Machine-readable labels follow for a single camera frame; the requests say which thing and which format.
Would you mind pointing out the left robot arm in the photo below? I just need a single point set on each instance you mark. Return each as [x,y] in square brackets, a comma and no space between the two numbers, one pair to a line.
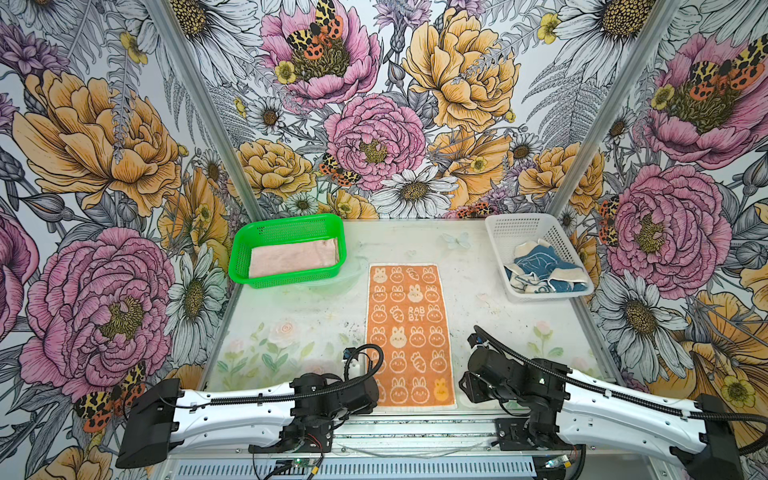
[167,412]

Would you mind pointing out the orange patterned towel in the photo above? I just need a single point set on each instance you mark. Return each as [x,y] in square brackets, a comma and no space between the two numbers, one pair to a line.
[407,319]

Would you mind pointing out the left aluminium frame post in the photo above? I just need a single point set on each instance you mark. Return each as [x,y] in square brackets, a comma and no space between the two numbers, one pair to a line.
[186,64]

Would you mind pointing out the right aluminium frame post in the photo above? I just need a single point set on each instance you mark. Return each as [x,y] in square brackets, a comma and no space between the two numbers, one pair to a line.
[659,20]

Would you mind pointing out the white ventilated cable duct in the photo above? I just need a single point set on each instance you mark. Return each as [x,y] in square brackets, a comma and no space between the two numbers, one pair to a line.
[367,468]

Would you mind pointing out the pink towel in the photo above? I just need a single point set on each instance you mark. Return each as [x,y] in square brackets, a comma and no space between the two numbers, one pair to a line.
[289,258]

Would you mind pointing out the green plastic basket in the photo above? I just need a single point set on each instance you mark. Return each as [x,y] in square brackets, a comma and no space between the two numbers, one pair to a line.
[285,231]

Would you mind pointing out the blue white patterned towel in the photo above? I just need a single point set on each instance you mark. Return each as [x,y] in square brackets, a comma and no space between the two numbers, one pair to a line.
[536,268]

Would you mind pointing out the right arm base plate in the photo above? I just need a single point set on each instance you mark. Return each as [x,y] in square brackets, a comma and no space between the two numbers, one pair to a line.
[514,434]

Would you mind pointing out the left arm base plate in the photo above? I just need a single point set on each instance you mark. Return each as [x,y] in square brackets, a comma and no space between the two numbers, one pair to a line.
[300,438]

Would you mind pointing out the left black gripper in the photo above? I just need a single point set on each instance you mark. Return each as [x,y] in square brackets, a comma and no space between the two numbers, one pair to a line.
[362,410]

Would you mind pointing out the aluminium frame post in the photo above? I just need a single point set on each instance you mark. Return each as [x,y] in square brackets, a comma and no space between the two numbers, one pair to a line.
[659,20]
[186,64]

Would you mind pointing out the white plastic basket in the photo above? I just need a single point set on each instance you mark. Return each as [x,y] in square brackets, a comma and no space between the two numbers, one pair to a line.
[510,230]

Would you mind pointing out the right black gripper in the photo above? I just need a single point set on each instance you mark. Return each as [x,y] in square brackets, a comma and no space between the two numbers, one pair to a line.
[473,389]

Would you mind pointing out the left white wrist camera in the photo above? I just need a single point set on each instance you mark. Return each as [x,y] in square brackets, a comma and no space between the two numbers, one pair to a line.
[356,365]

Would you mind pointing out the aluminium front rail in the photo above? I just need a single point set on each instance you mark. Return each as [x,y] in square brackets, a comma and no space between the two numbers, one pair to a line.
[377,435]

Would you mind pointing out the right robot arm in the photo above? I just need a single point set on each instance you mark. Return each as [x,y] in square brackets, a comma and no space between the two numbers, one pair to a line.
[566,408]

